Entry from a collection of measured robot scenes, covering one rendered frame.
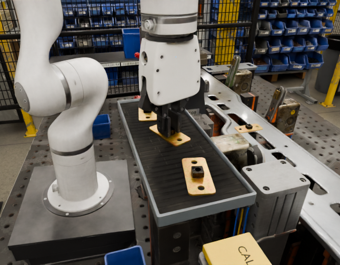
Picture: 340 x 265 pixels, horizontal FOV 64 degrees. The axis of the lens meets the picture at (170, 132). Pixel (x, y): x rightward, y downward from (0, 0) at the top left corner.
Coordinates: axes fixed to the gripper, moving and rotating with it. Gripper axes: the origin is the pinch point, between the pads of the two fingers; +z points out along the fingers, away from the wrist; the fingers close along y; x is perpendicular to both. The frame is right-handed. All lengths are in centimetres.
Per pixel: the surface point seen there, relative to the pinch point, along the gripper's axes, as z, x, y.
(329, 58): 70, 117, 358
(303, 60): 62, 117, 292
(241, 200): 2.5, -19.5, -3.2
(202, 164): 2.3, -10.9, -2.0
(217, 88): 19, 39, 57
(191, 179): 2.2, -12.5, -5.7
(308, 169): 18.6, -13.6, 33.3
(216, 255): 2.5, -23.1, -11.7
